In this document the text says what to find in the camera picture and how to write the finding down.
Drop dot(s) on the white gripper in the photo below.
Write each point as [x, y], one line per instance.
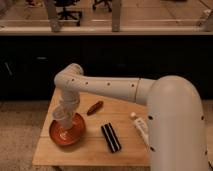
[69, 107]

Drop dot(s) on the white ceramic cup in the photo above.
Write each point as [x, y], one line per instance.
[63, 117]

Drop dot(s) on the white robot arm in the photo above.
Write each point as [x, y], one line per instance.
[176, 122]

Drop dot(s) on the orange ceramic bowl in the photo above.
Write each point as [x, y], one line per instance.
[71, 136]

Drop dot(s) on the wooden table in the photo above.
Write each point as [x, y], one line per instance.
[92, 149]

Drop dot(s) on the black striped rectangular box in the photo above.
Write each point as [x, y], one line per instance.
[111, 138]

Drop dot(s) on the dark cabinet counter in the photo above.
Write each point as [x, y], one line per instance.
[29, 63]

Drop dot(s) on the white plastic bottle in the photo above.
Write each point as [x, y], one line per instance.
[141, 126]

